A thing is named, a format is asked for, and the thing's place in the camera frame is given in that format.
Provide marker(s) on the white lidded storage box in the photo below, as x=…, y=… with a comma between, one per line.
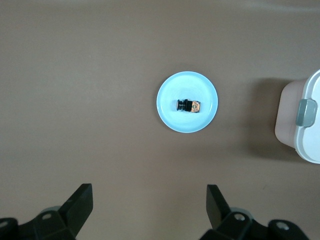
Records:
x=310, y=140

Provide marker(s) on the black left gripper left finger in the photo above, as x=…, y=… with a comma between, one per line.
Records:
x=75, y=212

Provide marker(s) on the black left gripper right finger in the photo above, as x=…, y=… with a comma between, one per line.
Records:
x=220, y=215

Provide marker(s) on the light blue round plate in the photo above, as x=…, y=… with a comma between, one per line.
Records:
x=200, y=117

